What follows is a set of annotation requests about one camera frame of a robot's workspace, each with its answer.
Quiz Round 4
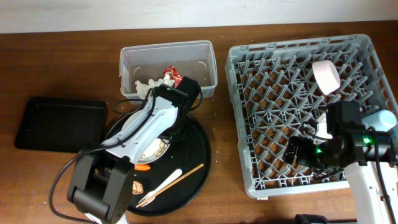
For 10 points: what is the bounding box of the red snack wrapper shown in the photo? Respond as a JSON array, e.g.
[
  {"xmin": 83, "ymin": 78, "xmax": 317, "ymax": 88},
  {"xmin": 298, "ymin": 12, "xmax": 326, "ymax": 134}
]
[{"xmin": 163, "ymin": 65, "xmax": 183, "ymax": 87}]

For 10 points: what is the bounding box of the white tissue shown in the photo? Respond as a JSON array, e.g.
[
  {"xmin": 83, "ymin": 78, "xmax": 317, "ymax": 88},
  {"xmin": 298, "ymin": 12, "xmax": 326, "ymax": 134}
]
[{"xmin": 134, "ymin": 78, "xmax": 175, "ymax": 99}]

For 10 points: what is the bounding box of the light blue cup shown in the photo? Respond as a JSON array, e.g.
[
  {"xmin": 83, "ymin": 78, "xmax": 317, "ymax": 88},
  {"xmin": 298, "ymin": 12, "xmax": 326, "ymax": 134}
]
[{"xmin": 361, "ymin": 110, "xmax": 397, "ymax": 132}]

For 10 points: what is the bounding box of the grey plate with food scraps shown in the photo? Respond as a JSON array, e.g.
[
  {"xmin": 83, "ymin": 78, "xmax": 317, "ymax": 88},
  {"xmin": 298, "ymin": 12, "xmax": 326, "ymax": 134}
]
[{"xmin": 137, "ymin": 138, "xmax": 171, "ymax": 164}]

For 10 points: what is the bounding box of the pile of rice and shells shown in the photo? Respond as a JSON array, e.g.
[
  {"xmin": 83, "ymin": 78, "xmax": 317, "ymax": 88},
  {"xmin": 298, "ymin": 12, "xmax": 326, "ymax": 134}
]
[{"xmin": 141, "ymin": 139, "xmax": 169, "ymax": 162}]

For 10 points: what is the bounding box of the wooden chopstick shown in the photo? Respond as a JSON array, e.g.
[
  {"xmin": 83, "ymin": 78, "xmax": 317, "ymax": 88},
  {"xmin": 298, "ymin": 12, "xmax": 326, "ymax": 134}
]
[{"xmin": 136, "ymin": 164, "xmax": 204, "ymax": 208}]

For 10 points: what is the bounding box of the pink bowl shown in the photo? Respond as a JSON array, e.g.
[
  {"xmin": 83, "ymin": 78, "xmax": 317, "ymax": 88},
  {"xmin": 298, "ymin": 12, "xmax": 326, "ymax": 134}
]
[{"xmin": 312, "ymin": 60, "xmax": 340, "ymax": 95}]

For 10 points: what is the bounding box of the white plastic fork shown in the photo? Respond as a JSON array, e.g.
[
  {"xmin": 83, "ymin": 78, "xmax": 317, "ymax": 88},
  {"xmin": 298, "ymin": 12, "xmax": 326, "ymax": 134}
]
[{"xmin": 138, "ymin": 169, "xmax": 182, "ymax": 203}]

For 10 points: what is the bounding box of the orange carrot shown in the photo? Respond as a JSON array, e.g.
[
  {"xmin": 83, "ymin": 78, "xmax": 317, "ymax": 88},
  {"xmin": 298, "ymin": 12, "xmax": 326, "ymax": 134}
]
[{"xmin": 134, "ymin": 164, "xmax": 150, "ymax": 171}]

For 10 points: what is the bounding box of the walnut shell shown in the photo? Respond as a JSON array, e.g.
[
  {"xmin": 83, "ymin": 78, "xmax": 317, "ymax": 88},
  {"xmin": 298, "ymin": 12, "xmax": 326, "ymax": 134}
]
[{"xmin": 132, "ymin": 181, "xmax": 144, "ymax": 195}]

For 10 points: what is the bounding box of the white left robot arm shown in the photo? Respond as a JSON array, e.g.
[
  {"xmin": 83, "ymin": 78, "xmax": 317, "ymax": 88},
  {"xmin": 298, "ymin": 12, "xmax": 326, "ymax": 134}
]
[{"xmin": 67, "ymin": 77, "xmax": 201, "ymax": 223}]

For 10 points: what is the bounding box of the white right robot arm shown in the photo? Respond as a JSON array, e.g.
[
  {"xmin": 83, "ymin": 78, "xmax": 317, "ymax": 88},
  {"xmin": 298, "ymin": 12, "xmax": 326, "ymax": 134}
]
[{"xmin": 284, "ymin": 101, "xmax": 397, "ymax": 223}]

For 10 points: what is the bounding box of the grey dishwasher rack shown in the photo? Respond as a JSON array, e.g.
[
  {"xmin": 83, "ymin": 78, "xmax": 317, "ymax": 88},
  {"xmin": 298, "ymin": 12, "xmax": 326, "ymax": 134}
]
[{"xmin": 225, "ymin": 34, "xmax": 397, "ymax": 200}]

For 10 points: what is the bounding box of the clear plastic bin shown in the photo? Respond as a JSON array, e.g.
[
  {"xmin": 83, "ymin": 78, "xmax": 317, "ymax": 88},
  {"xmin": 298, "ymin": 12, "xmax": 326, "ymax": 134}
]
[{"xmin": 119, "ymin": 40, "xmax": 218, "ymax": 99}]

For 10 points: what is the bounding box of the round black serving tray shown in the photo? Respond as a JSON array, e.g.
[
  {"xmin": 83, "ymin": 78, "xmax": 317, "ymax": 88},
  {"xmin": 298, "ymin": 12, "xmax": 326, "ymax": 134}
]
[{"xmin": 127, "ymin": 115, "xmax": 211, "ymax": 217}]

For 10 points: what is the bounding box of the black rectangular tray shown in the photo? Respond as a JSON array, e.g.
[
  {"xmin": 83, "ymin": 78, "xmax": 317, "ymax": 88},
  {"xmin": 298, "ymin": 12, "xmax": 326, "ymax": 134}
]
[{"xmin": 14, "ymin": 97, "xmax": 108, "ymax": 153}]

